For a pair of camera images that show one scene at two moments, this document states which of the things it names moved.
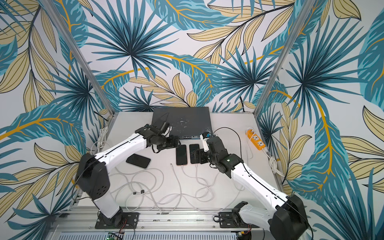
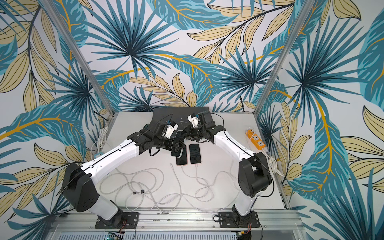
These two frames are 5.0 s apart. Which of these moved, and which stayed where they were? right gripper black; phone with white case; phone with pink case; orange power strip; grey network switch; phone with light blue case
Moved: phone with light blue case; right gripper black
Stayed: grey network switch; phone with pink case; phone with white case; orange power strip
